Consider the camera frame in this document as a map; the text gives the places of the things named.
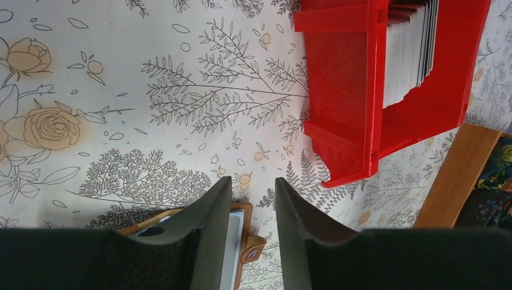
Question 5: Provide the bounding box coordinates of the brown leather card holder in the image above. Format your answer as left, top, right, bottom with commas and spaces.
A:
118, 202, 267, 290

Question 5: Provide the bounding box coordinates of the dark rolled tie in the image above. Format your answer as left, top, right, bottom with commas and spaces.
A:
455, 189, 511, 232
476, 137, 511, 190

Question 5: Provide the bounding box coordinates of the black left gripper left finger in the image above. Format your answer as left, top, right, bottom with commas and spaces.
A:
127, 176, 232, 289

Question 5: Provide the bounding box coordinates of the floral table mat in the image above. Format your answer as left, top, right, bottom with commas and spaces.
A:
0, 0, 512, 290

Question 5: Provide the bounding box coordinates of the stack of credit cards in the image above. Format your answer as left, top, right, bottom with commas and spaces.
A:
383, 1, 440, 108

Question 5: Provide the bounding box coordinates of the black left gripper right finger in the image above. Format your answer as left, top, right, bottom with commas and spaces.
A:
275, 178, 357, 289

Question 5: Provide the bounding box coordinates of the red plastic bin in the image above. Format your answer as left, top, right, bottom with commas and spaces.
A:
293, 1, 491, 189

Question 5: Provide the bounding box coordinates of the orange compartment tray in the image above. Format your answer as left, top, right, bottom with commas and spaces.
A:
414, 123, 511, 228

